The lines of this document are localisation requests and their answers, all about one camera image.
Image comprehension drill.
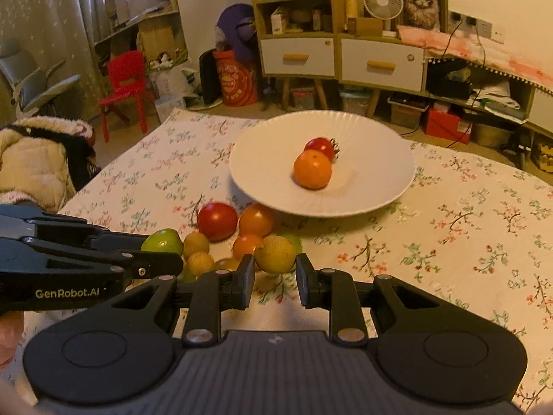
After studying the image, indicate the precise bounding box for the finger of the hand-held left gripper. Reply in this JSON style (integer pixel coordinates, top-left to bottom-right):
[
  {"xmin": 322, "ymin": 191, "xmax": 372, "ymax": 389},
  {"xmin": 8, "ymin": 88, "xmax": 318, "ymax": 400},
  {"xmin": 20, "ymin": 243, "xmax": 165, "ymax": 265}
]
[
  {"xmin": 0, "ymin": 238, "xmax": 185, "ymax": 278},
  {"xmin": 0, "ymin": 204, "xmax": 150, "ymax": 252}
]

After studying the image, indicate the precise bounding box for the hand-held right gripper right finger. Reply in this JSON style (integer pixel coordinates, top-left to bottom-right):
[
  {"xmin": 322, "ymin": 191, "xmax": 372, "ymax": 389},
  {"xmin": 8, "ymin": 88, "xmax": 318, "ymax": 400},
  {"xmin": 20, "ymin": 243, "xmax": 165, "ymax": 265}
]
[{"xmin": 295, "ymin": 253, "xmax": 452, "ymax": 347}]

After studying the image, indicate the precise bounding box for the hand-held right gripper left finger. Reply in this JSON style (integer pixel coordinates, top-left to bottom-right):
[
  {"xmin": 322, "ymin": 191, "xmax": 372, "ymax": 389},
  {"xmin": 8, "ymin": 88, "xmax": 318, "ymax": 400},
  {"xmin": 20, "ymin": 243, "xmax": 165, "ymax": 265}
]
[{"xmin": 101, "ymin": 254, "xmax": 255, "ymax": 347}]

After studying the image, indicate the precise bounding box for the large tan longan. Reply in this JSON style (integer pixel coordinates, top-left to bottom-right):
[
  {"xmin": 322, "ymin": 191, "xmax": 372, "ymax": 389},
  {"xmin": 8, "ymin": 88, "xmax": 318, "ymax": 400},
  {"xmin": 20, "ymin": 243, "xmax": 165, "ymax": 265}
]
[{"xmin": 254, "ymin": 236, "xmax": 297, "ymax": 274}]

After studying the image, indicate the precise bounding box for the small tan longan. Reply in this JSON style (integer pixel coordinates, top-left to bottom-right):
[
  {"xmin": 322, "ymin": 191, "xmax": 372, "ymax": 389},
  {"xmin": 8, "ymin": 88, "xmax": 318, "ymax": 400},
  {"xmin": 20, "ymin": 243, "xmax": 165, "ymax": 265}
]
[
  {"xmin": 183, "ymin": 231, "xmax": 210, "ymax": 257},
  {"xmin": 187, "ymin": 251, "xmax": 215, "ymax": 276}
]

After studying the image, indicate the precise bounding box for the orange tomato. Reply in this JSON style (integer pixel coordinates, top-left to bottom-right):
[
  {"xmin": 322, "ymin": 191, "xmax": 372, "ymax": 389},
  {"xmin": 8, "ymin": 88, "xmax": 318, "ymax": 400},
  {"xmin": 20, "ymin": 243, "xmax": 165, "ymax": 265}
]
[{"xmin": 238, "ymin": 203, "xmax": 276, "ymax": 238}]

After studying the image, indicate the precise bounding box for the large red tomato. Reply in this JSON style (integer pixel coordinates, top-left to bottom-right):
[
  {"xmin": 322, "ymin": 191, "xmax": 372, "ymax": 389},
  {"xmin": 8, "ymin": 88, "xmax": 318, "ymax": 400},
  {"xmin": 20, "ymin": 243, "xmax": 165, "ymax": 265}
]
[{"xmin": 197, "ymin": 202, "xmax": 238, "ymax": 242}]

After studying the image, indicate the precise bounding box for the white ribbed plate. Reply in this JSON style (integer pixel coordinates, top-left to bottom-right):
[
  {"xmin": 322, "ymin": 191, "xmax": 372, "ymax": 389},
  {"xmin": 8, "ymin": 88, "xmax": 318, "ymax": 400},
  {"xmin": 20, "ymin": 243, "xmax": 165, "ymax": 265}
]
[{"xmin": 228, "ymin": 111, "xmax": 416, "ymax": 218}]

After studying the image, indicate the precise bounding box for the black printed garment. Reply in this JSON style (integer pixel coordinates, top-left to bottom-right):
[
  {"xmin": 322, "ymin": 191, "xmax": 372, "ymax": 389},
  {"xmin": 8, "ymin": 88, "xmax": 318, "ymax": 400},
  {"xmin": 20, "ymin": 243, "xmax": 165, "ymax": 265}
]
[{"xmin": 65, "ymin": 132, "xmax": 102, "ymax": 191}]

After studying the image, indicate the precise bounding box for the cream fleece jacket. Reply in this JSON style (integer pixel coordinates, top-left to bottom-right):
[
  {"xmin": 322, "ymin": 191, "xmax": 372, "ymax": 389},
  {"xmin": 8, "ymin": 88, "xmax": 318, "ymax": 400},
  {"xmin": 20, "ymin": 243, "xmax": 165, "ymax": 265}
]
[{"xmin": 0, "ymin": 116, "xmax": 93, "ymax": 212}]

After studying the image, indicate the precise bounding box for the red tomato with stem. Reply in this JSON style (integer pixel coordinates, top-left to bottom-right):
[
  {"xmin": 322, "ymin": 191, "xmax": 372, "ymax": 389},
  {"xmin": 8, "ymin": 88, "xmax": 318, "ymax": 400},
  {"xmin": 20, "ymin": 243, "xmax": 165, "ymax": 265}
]
[{"xmin": 304, "ymin": 137, "xmax": 340, "ymax": 163}]

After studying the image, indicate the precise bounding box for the grey office chair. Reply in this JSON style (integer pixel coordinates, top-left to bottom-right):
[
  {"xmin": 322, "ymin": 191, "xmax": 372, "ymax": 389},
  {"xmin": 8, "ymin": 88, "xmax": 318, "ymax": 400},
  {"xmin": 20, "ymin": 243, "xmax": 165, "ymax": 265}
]
[{"xmin": 0, "ymin": 37, "xmax": 83, "ymax": 130}]

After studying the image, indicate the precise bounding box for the white tissue carton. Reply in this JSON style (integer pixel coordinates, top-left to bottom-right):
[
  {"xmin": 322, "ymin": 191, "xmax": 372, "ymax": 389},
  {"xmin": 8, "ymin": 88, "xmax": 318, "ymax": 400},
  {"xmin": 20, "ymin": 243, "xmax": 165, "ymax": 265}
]
[{"xmin": 154, "ymin": 95, "xmax": 186, "ymax": 124}]

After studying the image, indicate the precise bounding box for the floral tablecloth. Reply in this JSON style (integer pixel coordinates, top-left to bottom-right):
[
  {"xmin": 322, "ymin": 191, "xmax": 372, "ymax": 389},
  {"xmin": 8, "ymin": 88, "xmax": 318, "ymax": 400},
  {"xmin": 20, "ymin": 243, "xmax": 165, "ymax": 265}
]
[{"xmin": 17, "ymin": 108, "xmax": 553, "ymax": 415}]

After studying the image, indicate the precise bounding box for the red plastic chair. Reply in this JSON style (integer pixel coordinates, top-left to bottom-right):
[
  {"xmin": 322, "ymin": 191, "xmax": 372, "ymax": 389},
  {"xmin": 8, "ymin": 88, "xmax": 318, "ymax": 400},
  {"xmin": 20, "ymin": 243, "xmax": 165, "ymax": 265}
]
[{"xmin": 99, "ymin": 50, "xmax": 150, "ymax": 142}]

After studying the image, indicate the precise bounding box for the white plastic bag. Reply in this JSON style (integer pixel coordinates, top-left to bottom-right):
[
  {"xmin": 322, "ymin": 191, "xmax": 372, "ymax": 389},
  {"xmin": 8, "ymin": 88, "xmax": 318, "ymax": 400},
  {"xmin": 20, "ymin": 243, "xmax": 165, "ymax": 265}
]
[{"xmin": 149, "ymin": 67, "xmax": 201, "ymax": 111}]

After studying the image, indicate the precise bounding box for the small clear storage bin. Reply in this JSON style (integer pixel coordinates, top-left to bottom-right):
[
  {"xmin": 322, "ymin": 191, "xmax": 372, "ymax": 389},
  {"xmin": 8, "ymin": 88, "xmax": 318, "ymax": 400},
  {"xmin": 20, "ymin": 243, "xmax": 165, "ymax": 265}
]
[{"xmin": 290, "ymin": 87, "xmax": 316, "ymax": 111}]

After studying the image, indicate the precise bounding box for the teal lid storage bin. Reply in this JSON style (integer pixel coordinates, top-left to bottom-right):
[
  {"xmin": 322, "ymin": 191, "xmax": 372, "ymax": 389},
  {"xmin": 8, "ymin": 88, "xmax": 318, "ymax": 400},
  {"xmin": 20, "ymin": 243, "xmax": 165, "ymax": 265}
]
[{"xmin": 339, "ymin": 91, "xmax": 372, "ymax": 117}]

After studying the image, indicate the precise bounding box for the black flat panel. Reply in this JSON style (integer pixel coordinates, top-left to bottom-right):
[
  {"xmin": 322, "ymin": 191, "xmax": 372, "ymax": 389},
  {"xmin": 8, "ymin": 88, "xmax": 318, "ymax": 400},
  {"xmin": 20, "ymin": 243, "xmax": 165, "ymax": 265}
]
[{"xmin": 199, "ymin": 49, "xmax": 223, "ymax": 107}]

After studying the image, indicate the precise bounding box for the black lid storage bin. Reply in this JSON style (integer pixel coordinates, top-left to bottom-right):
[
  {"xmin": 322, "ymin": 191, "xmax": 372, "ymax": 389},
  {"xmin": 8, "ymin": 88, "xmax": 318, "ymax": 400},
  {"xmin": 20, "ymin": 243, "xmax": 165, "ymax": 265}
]
[{"xmin": 387, "ymin": 95, "xmax": 428, "ymax": 129}]

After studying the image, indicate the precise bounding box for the orange printed barrel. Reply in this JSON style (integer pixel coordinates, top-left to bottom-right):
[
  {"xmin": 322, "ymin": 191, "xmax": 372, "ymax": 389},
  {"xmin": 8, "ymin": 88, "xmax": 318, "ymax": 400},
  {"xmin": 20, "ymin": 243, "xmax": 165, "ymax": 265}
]
[{"xmin": 213, "ymin": 49, "xmax": 260, "ymax": 107}]

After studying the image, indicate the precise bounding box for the beige patterned curtain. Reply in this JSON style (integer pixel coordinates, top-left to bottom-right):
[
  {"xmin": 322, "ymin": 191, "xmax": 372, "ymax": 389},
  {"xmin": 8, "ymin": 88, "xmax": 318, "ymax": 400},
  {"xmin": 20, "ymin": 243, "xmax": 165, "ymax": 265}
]
[{"xmin": 0, "ymin": 0, "xmax": 115, "ymax": 117}]

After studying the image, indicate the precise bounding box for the red cardboard box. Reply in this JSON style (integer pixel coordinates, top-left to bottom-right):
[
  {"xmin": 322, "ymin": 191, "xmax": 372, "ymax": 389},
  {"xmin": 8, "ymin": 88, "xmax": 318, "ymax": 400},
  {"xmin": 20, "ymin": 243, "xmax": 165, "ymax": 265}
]
[{"xmin": 423, "ymin": 108, "xmax": 472, "ymax": 143}]

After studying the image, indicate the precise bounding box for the wooden cabinet with legs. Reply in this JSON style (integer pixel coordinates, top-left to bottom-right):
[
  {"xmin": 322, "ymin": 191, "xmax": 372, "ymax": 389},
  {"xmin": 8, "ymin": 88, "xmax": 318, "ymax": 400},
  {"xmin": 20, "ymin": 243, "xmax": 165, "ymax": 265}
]
[{"xmin": 250, "ymin": 0, "xmax": 433, "ymax": 115}]

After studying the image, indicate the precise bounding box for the beige basket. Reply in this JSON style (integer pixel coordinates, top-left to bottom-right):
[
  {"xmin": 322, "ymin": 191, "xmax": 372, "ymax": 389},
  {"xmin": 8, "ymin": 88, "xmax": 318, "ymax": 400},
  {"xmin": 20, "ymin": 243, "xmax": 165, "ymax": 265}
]
[{"xmin": 473, "ymin": 123, "xmax": 513, "ymax": 148}]

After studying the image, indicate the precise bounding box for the black case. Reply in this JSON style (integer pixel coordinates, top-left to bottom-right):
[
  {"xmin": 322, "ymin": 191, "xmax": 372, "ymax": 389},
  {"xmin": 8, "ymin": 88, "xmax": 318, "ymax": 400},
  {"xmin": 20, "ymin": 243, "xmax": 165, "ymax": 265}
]
[{"xmin": 428, "ymin": 63, "xmax": 474, "ymax": 100}]

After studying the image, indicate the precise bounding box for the black tripod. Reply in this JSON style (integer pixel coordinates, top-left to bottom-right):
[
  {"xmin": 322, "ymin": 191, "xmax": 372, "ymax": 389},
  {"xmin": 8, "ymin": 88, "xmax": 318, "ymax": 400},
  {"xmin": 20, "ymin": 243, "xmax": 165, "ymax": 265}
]
[{"xmin": 501, "ymin": 134, "xmax": 534, "ymax": 169}]

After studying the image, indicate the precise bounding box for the wooden storage shelf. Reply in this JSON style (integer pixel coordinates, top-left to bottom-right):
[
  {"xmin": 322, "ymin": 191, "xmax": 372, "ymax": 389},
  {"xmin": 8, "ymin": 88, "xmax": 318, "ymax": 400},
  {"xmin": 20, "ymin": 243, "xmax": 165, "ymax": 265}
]
[{"xmin": 93, "ymin": 0, "xmax": 188, "ymax": 79}]

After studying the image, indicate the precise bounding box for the purple cloth bundle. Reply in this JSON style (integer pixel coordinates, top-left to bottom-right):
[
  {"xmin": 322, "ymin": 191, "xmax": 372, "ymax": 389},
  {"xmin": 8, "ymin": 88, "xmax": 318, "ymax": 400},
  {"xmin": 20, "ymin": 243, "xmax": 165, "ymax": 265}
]
[{"xmin": 216, "ymin": 3, "xmax": 257, "ymax": 63}]

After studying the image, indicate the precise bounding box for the small white carton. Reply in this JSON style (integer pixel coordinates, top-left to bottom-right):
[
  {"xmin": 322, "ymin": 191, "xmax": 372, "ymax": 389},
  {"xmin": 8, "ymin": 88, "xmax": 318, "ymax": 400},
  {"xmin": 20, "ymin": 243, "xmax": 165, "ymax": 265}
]
[{"xmin": 271, "ymin": 6, "xmax": 289, "ymax": 34}]

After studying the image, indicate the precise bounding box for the brown cardboard box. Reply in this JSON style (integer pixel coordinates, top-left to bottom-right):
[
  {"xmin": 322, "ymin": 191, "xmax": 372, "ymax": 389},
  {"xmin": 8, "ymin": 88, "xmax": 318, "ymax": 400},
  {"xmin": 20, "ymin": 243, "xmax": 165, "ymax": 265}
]
[{"xmin": 348, "ymin": 17, "xmax": 384, "ymax": 36}]

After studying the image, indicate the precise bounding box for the pile of white papers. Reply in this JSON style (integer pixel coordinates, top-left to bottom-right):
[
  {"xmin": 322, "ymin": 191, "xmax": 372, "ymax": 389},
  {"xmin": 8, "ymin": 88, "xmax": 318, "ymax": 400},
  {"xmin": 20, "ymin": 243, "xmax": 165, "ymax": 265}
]
[{"xmin": 473, "ymin": 80, "xmax": 523, "ymax": 111}]

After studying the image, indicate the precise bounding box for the stack of egg trays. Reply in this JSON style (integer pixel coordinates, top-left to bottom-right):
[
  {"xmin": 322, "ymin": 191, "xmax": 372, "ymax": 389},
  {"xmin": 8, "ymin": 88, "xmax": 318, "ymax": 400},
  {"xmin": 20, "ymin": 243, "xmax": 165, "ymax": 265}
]
[{"xmin": 533, "ymin": 136, "xmax": 553, "ymax": 174}]

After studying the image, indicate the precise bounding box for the small white desk fan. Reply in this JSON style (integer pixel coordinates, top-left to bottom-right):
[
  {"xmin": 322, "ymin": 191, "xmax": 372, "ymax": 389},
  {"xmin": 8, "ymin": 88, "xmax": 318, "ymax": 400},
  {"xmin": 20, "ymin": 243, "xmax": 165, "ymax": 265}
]
[{"xmin": 363, "ymin": 0, "xmax": 404, "ymax": 31}]

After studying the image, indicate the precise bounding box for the low wooden cabinet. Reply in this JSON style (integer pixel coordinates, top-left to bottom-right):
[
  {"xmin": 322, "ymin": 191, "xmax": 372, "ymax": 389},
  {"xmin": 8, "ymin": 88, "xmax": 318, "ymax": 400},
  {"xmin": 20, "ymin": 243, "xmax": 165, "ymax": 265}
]
[{"xmin": 425, "ymin": 58, "xmax": 553, "ymax": 139}]

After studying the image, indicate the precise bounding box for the white low cabinet drawer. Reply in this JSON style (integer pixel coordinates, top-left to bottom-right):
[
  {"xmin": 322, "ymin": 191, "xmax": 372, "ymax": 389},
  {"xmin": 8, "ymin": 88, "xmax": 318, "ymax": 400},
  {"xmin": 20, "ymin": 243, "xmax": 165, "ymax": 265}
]
[{"xmin": 528, "ymin": 89, "xmax": 553, "ymax": 128}]

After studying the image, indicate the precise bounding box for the pink patterned cloth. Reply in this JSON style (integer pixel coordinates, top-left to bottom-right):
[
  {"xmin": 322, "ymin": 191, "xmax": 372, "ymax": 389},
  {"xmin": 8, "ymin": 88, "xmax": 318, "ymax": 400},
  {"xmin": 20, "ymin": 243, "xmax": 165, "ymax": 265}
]
[{"xmin": 397, "ymin": 25, "xmax": 553, "ymax": 93}]

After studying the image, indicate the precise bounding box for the wall socket with plugs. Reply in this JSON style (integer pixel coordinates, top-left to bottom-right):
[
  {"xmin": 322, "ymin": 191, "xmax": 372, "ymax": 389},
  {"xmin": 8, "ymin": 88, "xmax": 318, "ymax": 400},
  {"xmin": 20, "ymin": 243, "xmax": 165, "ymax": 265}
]
[{"xmin": 449, "ymin": 11, "xmax": 492, "ymax": 37}]

